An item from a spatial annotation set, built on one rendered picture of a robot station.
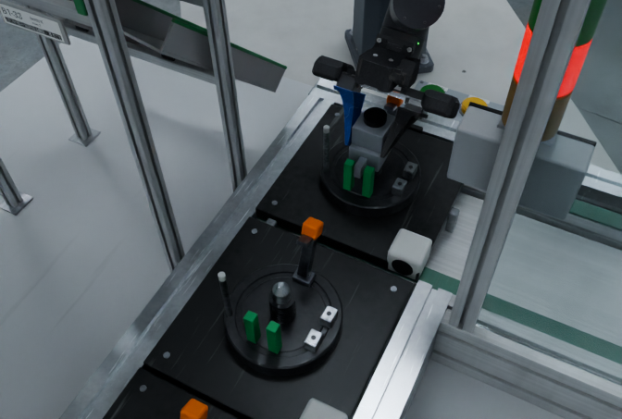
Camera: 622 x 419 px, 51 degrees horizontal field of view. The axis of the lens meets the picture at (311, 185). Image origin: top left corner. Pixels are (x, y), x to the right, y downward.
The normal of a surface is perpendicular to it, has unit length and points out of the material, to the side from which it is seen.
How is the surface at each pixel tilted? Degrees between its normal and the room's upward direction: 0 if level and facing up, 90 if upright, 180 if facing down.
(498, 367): 90
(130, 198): 0
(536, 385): 90
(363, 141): 90
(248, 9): 0
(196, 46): 90
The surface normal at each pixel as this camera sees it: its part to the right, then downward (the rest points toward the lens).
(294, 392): -0.01, -0.65
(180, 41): 0.80, 0.45
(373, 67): -0.43, 0.41
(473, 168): -0.46, 0.68
